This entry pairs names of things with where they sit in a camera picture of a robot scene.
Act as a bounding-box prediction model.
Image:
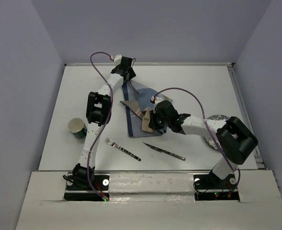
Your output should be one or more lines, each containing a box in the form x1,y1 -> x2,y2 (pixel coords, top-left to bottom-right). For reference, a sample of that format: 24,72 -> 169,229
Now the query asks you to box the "blue beige plaid cloth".
120,80 -> 167,138

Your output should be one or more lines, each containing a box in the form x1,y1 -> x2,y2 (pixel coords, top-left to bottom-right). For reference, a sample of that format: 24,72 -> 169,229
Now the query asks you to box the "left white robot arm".
70,55 -> 136,189

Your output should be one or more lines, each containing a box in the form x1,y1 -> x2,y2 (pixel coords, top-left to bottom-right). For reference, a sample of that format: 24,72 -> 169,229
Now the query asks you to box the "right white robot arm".
149,99 -> 258,189

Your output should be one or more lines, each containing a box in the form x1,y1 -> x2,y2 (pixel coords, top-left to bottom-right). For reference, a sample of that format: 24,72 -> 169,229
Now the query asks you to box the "blue floral ceramic plate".
203,115 -> 229,151

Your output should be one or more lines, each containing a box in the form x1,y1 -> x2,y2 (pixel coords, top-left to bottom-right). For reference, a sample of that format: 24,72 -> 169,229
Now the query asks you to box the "paper cup green base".
67,118 -> 87,139

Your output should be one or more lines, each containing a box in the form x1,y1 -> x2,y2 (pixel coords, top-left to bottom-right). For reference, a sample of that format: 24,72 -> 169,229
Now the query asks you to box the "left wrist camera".
110,54 -> 122,66

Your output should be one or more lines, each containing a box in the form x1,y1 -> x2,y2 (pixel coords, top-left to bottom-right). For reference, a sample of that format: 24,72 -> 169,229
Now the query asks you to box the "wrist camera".
150,95 -> 162,104
110,54 -> 122,66

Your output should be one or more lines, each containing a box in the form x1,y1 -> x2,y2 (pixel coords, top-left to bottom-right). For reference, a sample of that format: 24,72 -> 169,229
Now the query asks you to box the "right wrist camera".
150,95 -> 162,104

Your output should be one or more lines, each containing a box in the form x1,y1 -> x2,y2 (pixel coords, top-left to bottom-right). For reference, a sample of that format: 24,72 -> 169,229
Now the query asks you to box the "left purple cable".
87,52 -> 115,201

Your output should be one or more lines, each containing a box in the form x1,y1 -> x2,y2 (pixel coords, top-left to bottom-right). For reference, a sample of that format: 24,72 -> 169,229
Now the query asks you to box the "purple cable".
87,52 -> 115,201
153,87 -> 241,198

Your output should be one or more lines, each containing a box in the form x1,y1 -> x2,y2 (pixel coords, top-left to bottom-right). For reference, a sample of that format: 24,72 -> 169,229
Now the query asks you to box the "steak knife patterned handle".
144,142 -> 186,161

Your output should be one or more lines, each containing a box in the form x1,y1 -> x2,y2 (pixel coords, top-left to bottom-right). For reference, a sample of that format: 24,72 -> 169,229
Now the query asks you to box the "silver fork patterned handle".
105,138 -> 141,161

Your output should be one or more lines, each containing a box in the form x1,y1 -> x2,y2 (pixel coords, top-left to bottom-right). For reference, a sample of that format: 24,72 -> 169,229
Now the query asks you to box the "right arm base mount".
193,174 -> 239,201

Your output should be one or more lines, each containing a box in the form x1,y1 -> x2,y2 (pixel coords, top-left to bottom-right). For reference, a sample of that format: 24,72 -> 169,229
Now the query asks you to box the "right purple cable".
153,87 -> 241,198

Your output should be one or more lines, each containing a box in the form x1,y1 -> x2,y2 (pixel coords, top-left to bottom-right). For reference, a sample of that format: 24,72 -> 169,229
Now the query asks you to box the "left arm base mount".
62,173 -> 110,202

